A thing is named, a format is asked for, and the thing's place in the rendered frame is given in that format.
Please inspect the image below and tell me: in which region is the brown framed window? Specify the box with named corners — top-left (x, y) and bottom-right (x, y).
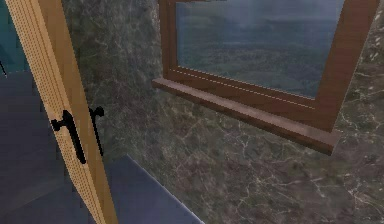
top-left (151, 0), bottom-right (382, 157)

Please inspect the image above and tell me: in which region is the black door handle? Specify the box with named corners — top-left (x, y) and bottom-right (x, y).
top-left (50, 109), bottom-right (88, 165)

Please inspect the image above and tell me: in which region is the light wooden room door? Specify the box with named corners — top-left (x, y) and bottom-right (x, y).
top-left (3, 0), bottom-right (120, 224)

